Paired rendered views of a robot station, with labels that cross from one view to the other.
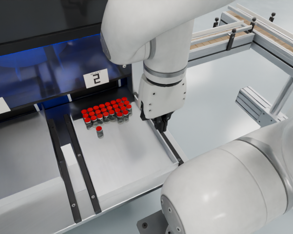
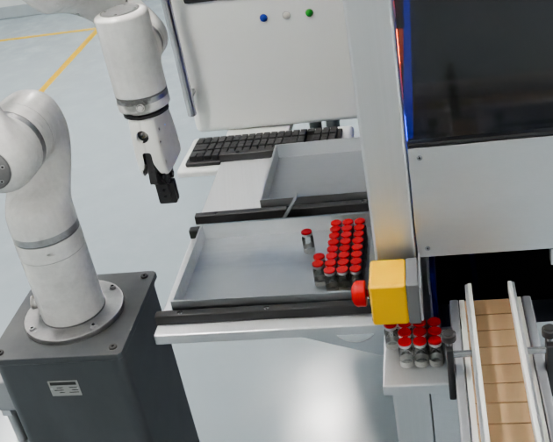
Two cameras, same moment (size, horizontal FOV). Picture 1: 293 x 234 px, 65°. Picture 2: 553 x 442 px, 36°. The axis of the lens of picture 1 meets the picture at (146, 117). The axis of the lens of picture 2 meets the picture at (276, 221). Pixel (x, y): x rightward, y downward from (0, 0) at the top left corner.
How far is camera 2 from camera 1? 163 cm
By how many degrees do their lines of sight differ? 89
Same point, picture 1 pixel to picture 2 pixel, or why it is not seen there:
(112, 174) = (229, 253)
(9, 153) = (351, 174)
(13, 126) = not seen: hidden behind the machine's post
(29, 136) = not seen: hidden behind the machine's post
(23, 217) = (243, 188)
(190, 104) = not seen: outside the picture
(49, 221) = (221, 203)
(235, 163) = (14, 101)
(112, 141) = (288, 261)
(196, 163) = (39, 96)
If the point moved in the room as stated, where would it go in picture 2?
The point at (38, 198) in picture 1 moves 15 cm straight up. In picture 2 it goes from (256, 196) to (244, 135)
